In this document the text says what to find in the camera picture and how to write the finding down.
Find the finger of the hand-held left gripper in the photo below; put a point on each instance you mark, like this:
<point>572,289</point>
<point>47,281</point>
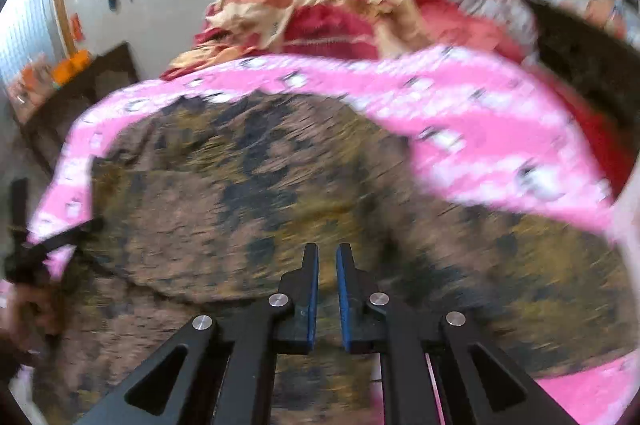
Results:
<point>20,210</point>
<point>67,236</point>

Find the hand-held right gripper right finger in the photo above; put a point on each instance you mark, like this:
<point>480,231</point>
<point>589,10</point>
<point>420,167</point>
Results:
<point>343,305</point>

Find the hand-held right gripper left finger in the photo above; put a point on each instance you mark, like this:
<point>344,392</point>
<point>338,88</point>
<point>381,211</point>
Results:
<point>312,300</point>

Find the brown floral lace garment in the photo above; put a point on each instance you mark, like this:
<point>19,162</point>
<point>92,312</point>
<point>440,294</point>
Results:
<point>250,205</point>

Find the person's left hand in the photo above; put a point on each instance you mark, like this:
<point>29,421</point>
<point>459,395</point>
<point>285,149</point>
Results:
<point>32,312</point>

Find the dark wooden cabinet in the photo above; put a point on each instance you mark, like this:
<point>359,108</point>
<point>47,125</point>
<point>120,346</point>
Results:
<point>95,90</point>

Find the orange box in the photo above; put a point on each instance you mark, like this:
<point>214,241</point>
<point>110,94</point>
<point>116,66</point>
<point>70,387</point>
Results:
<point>72,67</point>

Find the pink penguin print blanket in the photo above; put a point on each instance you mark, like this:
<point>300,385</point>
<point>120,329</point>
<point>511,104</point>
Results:
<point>475,105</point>

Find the red and gold quilt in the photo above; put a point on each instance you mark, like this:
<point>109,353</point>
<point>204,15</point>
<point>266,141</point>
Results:
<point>325,25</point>

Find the dark carved wooden headboard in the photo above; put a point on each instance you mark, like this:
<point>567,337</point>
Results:
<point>575,55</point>

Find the group of colourful small containers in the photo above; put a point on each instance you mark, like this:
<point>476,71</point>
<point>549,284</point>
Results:
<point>585,2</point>

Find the small orange wall sticker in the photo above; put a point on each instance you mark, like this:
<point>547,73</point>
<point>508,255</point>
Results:
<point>77,27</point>

